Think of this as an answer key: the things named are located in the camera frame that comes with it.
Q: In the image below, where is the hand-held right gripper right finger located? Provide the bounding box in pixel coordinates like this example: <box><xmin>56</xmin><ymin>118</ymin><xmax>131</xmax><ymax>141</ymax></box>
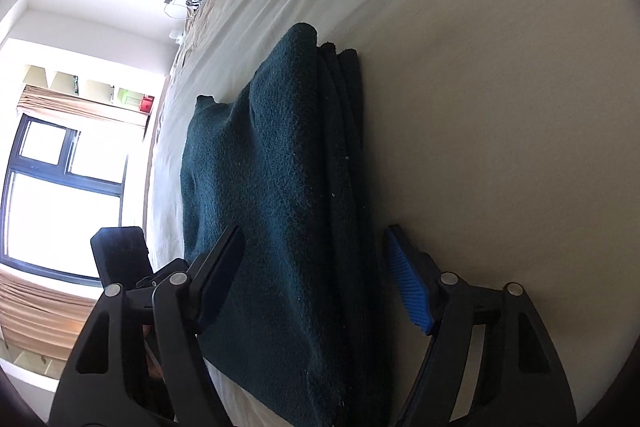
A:
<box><xmin>382</xmin><ymin>224</ymin><xmax>581</xmax><ymax>427</ymax></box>

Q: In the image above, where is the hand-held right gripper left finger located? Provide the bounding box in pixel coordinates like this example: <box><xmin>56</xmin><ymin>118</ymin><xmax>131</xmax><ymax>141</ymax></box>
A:
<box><xmin>47</xmin><ymin>223</ymin><xmax>246</xmax><ymax>427</ymax></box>

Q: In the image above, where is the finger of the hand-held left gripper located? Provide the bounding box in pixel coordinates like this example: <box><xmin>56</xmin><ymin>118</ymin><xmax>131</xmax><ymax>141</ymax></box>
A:
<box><xmin>90</xmin><ymin>226</ymin><xmax>190</xmax><ymax>295</ymax></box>

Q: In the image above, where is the dark green sweater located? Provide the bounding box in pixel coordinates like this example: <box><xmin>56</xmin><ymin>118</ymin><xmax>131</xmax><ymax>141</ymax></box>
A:
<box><xmin>180</xmin><ymin>22</ymin><xmax>401</xmax><ymax>427</ymax></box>

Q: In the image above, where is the black framed window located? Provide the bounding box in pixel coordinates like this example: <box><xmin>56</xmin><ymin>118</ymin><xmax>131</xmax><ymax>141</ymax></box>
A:
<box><xmin>0</xmin><ymin>114</ymin><xmax>129</xmax><ymax>281</ymax></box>

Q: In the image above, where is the beige curtain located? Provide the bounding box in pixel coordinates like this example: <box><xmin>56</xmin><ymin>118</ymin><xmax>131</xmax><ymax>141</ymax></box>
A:
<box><xmin>17</xmin><ymin>86</ymin><xmax>151</xmax><ymax>126</ymax></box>
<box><xmin>0</xmin><ymin>264</ymin><xmax>102</xmax><ymax>349</ymax></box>

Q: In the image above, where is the white shelf unit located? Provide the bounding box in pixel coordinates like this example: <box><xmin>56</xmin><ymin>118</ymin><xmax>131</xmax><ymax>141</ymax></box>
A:
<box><xmin>0</xmin><ymin>341</ymin><xmax>68</xmax><ymax>390</ymax></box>
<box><xmin>22</xmin><ymin>64</ymin><xmax>157</xmax><ymax>114</ymax></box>

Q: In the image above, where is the bed with beige sheet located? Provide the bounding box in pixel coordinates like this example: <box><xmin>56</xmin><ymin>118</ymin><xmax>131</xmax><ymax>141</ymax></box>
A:
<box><xmin>142</xmin><ymin>0</ymin><xmax>637</xmax><ymax>427</ymax></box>

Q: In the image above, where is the white cable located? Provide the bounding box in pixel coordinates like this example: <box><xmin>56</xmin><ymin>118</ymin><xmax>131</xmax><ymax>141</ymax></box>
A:
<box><xmin>162</xmin><ymin>0</ymin><xmax>192</xmax><ymax>21</ymax></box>

